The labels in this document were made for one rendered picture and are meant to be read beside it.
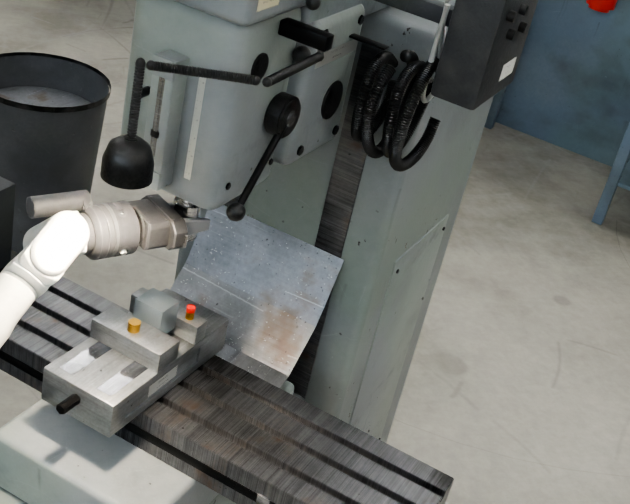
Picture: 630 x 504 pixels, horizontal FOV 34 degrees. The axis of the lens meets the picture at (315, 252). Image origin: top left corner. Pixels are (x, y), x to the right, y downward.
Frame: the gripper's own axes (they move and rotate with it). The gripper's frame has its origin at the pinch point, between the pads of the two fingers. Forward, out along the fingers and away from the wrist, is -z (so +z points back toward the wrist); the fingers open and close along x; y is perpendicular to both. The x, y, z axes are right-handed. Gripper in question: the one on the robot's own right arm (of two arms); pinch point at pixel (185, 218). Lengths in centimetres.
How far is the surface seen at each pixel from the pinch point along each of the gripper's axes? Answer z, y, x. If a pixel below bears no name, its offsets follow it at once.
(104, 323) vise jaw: 10.5, 21.9, 3.8
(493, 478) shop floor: -139, 122, 11
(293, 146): -14.8, -14.9, -6.0
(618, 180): -321, 95, 118
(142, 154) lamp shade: 20.0, -22.4, -16.3
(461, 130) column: -71, -6, 8
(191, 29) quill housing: 7.9, -35.5, -5.0
